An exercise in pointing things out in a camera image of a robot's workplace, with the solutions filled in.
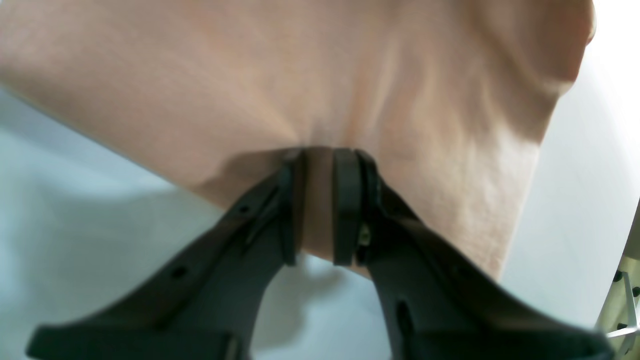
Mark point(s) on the aluminium frame stand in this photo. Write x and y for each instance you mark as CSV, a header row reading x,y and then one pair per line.
x,y
620,311

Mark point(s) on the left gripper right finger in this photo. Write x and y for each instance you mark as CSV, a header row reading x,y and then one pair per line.
x,y
436,303

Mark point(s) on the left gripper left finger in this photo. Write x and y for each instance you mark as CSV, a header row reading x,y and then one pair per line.
x,y
203,304

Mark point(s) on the peach t-shirt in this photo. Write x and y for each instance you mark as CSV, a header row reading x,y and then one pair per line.
x,y
451,97

